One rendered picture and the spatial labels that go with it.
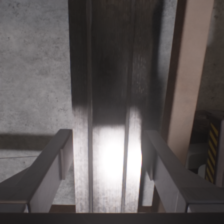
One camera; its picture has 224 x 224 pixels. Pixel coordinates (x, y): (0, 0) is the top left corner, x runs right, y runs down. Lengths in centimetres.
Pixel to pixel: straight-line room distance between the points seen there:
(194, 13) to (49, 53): 51
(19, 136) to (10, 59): 33
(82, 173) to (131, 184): 5
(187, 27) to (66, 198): 86
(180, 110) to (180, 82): 7
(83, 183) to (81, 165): 2
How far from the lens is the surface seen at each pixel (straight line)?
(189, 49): 42
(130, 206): 20
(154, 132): 16
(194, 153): 71
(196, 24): 44
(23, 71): 76
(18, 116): 81
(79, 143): 16
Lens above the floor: 68
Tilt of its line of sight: 75 degrees down
